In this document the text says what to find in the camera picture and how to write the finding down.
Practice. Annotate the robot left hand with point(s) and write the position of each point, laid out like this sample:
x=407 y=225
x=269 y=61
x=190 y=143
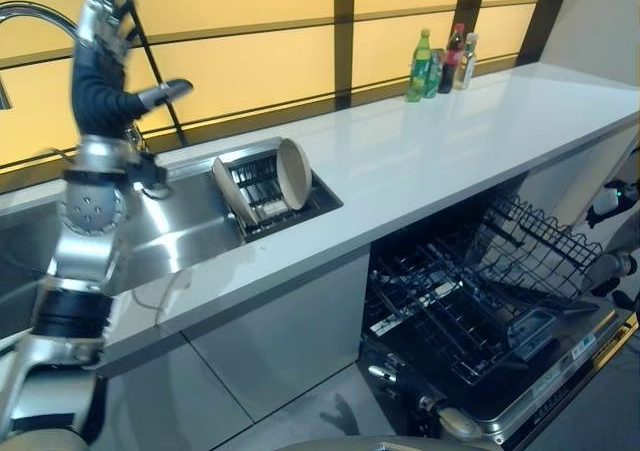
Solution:
x=97 y=91

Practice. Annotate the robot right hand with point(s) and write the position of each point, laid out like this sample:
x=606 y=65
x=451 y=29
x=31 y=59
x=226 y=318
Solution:
x=415 y=393

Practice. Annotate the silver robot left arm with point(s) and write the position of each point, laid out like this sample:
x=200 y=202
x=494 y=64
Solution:
x=85 y=206

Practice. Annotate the black dishwasher lower rack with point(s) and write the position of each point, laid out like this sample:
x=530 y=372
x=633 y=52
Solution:
x=445 y=316

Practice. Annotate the black dishwasher rack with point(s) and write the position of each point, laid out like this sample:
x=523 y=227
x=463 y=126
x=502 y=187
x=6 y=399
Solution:
x=540 y=241
x=445 y=316

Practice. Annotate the stainless dishwasher door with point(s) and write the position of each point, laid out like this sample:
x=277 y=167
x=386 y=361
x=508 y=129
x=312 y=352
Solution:
x=575 y=371

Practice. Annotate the black dishwasher upper rack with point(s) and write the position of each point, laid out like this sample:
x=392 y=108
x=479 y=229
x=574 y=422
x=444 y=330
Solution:
x=540 y=241

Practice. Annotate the chrome curved faucet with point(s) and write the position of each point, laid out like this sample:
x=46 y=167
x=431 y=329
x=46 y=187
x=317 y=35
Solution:
x=42 y=12

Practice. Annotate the grey cabinet front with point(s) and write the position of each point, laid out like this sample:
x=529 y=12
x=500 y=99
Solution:
x=280 y=331

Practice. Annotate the stainless steel sink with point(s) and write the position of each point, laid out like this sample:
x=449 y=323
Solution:
x=200 y=211

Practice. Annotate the beige round plate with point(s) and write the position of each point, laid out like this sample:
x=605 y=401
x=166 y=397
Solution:
x=294 y=173
x=234 y=193

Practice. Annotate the black dish drying rack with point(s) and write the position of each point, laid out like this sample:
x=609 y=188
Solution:
x=260 y=191

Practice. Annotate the silver black machine part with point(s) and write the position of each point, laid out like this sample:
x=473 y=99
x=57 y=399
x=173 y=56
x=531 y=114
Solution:
x=620 y=271

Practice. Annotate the black white device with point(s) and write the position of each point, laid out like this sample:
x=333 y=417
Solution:
x=612 y=201

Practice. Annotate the green soda bottle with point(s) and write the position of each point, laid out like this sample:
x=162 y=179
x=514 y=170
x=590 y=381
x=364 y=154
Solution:
x=419 y=73

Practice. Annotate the green drink can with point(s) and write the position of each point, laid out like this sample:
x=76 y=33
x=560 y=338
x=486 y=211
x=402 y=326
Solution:
x=436 y=73

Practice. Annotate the clear bottle black cap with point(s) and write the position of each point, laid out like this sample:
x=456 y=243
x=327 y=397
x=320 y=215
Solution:
x=466 y=66

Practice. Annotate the cola bottle red cap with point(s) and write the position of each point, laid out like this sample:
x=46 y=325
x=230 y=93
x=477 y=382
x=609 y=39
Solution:
x=450 y=63

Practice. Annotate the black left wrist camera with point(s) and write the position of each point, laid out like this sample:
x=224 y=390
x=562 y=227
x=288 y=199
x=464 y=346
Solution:
x=150 y=173

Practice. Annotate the dark window lattice frame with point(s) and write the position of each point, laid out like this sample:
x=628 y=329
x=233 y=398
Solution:
x=345 y=46

